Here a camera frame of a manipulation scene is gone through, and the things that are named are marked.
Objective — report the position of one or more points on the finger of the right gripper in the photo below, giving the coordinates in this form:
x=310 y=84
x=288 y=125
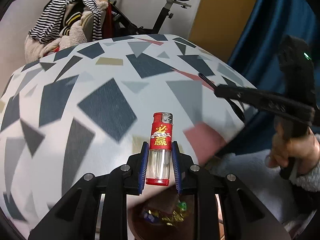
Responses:
x=249 y=96

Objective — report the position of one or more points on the blue curtain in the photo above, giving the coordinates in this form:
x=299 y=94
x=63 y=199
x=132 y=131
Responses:
x=255 y=55

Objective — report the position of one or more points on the cream fleece clothes pile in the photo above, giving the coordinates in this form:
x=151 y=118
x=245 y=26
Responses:
x=77 y=28

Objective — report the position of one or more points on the black plastic fork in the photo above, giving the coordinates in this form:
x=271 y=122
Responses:
x=208 y=81

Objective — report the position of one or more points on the green round lid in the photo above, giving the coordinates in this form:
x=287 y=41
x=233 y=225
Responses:
x=182 y=206

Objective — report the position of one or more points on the red lighter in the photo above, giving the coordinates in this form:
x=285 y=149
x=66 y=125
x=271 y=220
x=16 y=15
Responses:
x=158 y=168

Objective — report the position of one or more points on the black exercise bike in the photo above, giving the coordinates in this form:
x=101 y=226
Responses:
x=123 y=26

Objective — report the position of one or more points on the gold foil wrapper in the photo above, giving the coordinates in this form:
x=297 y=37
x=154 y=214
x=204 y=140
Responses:
x=158 y=218

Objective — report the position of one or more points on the person's right hand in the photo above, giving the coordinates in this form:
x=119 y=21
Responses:
x=279 y=155

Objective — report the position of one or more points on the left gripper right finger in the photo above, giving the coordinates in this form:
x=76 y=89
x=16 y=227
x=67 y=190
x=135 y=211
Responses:
x=175 y=153

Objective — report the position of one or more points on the geometric patterned tablecloth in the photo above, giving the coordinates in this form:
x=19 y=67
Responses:
x=88 y=108

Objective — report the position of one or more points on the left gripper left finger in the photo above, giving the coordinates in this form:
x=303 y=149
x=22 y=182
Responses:
x=143 y=161

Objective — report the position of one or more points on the brown trash bin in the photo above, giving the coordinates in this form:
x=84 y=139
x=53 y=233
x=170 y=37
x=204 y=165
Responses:
x=165 y=202

